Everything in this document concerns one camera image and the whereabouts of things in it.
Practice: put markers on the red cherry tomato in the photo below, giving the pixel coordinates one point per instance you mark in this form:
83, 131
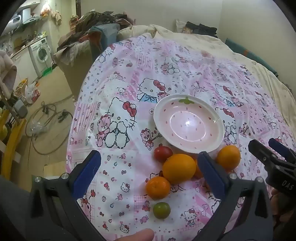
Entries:
163, 154

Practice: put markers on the small green citrus fruit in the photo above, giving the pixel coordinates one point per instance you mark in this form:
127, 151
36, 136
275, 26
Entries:
161, 210

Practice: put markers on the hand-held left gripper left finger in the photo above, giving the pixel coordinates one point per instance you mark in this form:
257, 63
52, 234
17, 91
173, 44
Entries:
89, 173

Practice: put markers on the pink strawberry print bowl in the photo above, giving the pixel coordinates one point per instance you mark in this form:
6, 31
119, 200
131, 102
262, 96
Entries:
188, 124

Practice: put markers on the tangerine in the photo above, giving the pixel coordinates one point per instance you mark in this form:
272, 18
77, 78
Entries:
158, 187

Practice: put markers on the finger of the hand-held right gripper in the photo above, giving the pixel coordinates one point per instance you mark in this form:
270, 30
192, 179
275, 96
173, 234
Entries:
283, 149
259, 151

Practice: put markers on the range hood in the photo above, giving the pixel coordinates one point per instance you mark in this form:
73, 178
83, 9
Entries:
24, 17

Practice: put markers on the white plastic bag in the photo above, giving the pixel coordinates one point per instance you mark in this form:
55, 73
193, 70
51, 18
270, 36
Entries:
31, 91

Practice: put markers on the pile of dark clothes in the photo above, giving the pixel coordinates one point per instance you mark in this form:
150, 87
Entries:
97, 19

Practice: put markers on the dark folded clothing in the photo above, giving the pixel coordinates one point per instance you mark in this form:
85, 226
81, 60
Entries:
201, 28

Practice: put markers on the small orange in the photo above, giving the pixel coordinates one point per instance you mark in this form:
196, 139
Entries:
197, 170

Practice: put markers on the cream duvet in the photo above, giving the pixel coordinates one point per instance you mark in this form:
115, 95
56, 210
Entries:
208, 44

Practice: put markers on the large orange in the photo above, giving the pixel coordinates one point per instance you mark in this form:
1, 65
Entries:
179, 168

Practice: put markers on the yellow wooden frame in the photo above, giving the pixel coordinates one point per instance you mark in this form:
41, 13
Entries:
11, 141

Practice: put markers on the green dustpan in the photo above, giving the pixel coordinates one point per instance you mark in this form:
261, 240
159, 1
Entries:
47, 71

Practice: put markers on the white washing machine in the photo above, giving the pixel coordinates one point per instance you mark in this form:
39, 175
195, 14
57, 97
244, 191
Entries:
41, 53

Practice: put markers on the pink cat print blanket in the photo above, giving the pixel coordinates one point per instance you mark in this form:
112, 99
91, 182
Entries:
120, 76

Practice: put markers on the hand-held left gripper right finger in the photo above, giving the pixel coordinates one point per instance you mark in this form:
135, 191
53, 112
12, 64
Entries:
211, 177

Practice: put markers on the person's left hand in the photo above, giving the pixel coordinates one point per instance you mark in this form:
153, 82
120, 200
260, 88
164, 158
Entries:
136, 235

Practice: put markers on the pink plush towel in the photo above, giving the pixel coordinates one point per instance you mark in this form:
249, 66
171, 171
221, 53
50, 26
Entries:
8, 71

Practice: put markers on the brown sofa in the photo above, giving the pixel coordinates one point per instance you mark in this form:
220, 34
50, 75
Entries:
74, 60

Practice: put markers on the medium orange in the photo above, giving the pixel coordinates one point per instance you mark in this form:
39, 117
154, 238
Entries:
229, 157

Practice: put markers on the teal mat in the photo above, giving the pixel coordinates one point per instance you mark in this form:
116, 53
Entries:
251, 56

